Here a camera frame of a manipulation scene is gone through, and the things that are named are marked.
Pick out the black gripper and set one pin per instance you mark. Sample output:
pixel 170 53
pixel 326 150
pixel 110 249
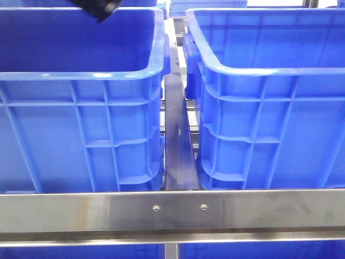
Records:
pixel 100 9

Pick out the blue crate far right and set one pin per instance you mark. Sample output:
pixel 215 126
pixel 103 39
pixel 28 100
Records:
pixel 178 8

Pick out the blue plastic crate left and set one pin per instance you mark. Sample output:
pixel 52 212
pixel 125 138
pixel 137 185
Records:
pixel 80 100

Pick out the blue plastic crate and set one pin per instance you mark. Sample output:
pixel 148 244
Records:
pixel 80 100
pixel 269 91

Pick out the blue crate far left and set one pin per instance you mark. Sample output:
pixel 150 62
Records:
pixel 60 3

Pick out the blue plastic crate right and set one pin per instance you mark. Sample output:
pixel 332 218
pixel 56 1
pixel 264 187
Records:
pixel 269 91

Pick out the blue crate lower left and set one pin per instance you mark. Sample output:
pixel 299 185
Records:
pixel 116 251

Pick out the blue crate lower right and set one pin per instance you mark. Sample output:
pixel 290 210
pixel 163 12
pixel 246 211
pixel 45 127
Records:
pixel 283 249

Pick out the steel rack frame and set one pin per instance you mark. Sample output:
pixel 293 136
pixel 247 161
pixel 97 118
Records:
pixel 181 212

